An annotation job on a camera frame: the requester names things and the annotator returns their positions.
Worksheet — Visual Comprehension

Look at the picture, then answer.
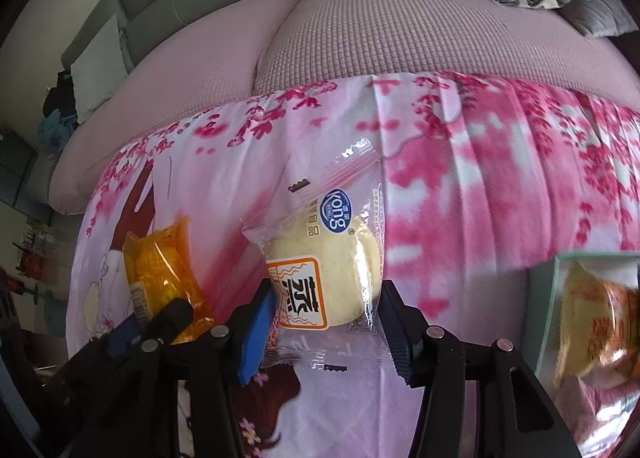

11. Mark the clear packet round bun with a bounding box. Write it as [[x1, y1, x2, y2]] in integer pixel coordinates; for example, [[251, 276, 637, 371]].
[[243, 138, 385, 371]]

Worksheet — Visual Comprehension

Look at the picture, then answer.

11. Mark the orange yellow snack packet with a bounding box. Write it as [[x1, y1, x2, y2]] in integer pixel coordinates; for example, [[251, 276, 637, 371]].
[[122, 216, 215, 344]]

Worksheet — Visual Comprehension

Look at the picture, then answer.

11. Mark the light grey cushion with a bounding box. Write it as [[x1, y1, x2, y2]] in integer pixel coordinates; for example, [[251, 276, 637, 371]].
[[70, 16, 128, 124]]

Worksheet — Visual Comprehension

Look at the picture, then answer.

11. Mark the pink snack packet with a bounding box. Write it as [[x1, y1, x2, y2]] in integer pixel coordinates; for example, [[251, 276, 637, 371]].
[[553, 377, 639, 457]]

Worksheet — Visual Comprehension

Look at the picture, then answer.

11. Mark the orange cream cake packet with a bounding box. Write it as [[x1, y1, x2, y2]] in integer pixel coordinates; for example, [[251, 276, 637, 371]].
[[554, 263, 639, 389]]

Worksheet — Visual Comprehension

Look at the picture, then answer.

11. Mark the pink cherry blossom anime cloth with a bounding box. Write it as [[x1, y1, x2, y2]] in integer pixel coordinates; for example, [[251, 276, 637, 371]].
[[64, 68, 640, 458]]

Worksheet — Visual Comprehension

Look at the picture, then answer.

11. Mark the grey pillow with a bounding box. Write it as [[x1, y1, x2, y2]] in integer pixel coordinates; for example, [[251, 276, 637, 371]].
[[559, 0, 639, 38]]

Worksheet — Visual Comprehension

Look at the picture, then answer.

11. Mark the pink textured sofa cover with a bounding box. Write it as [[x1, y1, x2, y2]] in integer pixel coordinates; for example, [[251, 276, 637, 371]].
[[48, 0, 639, 214]]

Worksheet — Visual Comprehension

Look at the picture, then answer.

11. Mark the teal-rimmed white tray box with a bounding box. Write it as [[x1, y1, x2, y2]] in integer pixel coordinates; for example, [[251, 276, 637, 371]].
[[521, 252, 639, 403]]

